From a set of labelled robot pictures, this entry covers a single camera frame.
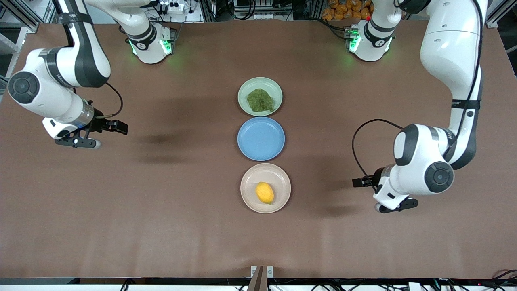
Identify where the yellow lemon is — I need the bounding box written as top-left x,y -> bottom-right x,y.
255,181 -> 275,205

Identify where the green lettuce leaf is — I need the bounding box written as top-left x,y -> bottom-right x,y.
246,88 -> 276,113

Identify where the blue round plate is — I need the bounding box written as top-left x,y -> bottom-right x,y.
237,117 -> 286,161

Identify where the beige round plate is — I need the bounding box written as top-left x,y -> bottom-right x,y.
240,163 -> 292,214

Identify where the white power strip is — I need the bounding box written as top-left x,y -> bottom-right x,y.
159,1 -> 185,13

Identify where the light green round plate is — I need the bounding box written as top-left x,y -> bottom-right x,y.
237,77 -> 283,117

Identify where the bag of orange snacks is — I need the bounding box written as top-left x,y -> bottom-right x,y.
322,0 -> 374,21

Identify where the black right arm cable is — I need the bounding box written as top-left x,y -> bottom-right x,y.
95,82 -> 124,119

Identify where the aluminium frame profile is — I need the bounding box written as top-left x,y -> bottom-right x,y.
0,0 -> 61,30
485,0 -> 517,29

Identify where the metal table edge bracket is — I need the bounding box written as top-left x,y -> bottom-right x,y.
247,265 -> 274,291

